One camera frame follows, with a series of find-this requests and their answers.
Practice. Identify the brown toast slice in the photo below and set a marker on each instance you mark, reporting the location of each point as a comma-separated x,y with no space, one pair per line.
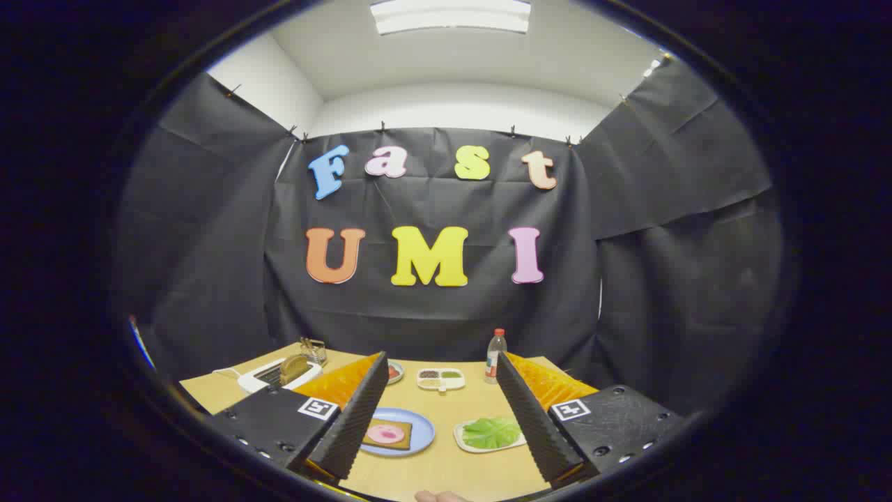
294,368

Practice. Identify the white divided dish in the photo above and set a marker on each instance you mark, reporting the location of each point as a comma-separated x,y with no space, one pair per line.
453,383

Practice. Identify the blue round plate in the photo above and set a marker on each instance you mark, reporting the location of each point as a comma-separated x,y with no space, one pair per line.
421,429

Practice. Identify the white toaster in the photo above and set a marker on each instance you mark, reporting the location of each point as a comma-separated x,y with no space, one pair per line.
254,382

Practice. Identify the pink ham slice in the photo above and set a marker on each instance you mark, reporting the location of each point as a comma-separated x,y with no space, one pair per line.
385,434

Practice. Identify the green lettuce leaf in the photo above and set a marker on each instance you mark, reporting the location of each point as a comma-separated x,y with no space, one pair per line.
491,432

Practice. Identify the brown bread slice with ham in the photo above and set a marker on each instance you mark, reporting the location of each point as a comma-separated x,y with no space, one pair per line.
404,427

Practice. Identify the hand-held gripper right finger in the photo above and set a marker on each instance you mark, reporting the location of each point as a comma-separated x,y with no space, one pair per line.
529,418

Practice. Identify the clear water bottle red cap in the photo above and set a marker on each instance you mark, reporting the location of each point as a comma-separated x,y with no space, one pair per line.
495,359

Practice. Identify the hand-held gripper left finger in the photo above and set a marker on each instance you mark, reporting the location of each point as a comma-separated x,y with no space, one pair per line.
359,411

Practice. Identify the pale green round plate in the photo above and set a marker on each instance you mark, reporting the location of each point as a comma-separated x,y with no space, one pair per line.
398,380

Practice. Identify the ceiling light panel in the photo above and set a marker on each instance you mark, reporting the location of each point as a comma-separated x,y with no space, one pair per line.
449,15

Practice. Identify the white square plate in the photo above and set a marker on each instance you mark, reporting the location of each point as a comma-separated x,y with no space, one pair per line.
461,440

